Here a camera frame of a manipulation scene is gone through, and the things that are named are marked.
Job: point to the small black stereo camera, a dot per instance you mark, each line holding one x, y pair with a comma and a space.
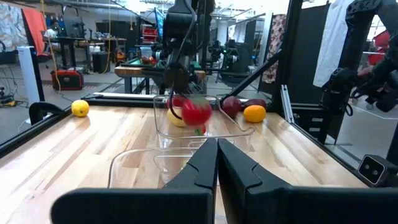
371, 169

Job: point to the white cloth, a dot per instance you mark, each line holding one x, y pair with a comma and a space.
331, 40

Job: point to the black frame clamp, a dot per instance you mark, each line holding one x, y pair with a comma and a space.
37, 109

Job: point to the pale yellow oval fruit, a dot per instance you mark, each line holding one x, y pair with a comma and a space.
174, 120

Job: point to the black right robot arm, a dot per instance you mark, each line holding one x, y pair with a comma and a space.
178, 21

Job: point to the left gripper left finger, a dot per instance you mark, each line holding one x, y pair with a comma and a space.
140, 205

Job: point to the person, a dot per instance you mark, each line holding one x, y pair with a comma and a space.
51, 32

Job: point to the pale patterned fabric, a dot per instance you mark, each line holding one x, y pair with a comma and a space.
11, 25

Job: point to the bright yellow lemon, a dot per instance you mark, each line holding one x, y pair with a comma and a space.
80, 108

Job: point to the white tower fan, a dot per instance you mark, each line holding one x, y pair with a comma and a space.
28, 74

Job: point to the silver aluminium bar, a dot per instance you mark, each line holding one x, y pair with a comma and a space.
286, 104

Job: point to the black background robot arm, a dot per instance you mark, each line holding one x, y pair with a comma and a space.
236, 57

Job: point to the clear plastic bin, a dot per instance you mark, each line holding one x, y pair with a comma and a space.
136, 168
224, 127

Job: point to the red and black case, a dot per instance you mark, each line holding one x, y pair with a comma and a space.
66, 80

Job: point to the wooden workbench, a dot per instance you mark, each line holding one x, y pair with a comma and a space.
127, 72

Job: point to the dark red fruit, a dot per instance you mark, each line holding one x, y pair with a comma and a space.
231, 106
256, 102

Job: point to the black desk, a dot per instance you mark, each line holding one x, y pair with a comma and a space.
66, 39

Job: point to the red floral fabric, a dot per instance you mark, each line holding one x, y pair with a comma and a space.
275, 37

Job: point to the orange-yellow mango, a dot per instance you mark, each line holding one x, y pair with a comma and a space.
254, 114

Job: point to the black bin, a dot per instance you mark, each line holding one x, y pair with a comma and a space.
101, 62

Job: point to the orange fabric panel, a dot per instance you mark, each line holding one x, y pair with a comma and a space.
34, 25

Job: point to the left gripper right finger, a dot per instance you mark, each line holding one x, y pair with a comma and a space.
280, 205

